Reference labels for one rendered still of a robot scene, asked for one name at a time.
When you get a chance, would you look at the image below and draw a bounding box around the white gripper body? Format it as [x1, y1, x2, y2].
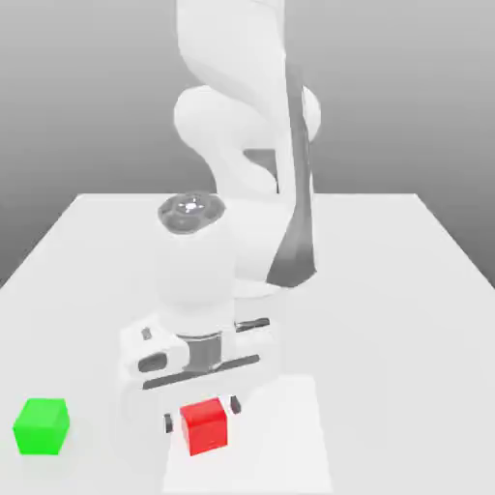
[121, 331, 281, 422]

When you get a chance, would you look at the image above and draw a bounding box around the small red cube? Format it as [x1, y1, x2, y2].
[179, 396, 229, 457]

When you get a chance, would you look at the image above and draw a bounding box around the small green cube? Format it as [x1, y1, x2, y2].
[12, 397, 72, 456]

